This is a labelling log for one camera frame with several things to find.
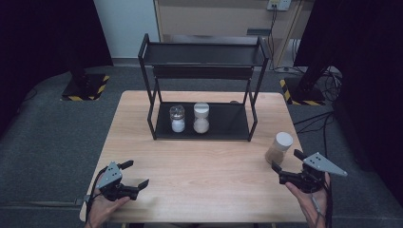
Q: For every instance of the green label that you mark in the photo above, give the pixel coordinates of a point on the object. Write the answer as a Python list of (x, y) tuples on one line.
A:
[(258, 32)]

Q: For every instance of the black stand with striped base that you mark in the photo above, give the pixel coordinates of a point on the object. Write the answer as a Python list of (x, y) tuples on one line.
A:
[(305, 93), (83, 88)]

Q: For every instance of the black metal two-tier rack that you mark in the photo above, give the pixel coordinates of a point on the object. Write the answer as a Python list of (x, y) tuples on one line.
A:
[(221, 123)]

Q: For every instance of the small dark round object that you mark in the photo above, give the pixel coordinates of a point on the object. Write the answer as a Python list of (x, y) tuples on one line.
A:
[(234, 102)]

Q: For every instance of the silver-lid glass jar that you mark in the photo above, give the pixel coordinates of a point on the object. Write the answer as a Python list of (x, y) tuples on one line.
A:
[(177, 122)]

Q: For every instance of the dark curtain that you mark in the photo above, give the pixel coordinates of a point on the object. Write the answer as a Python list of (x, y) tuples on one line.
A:
[(38, 47), (364, 63)]

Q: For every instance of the white-lid jar of brown powder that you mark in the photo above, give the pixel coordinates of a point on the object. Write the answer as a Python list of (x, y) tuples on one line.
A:
[(278, 148)]

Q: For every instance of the white-lid jar of white powder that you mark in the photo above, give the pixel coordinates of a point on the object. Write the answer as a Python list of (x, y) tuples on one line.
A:
[(201, 120)]

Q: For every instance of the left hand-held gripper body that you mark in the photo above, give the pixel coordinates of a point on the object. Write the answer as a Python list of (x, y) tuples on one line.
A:
[(112, 175)]

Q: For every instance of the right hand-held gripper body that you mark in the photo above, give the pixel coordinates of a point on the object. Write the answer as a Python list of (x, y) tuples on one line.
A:
[(318, 164)]

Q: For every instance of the person's left hand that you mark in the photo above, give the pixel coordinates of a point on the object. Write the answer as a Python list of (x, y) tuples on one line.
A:
[(104, 210)]

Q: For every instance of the white wall socket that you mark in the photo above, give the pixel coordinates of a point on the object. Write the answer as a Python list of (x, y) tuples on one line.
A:
[(280, 4)]

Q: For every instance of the light wooden cabinet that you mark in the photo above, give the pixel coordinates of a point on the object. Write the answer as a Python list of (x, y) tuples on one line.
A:
[(215, 19)]

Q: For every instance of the person's right hand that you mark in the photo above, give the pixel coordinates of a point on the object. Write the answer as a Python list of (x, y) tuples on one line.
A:
[(309, 205)]

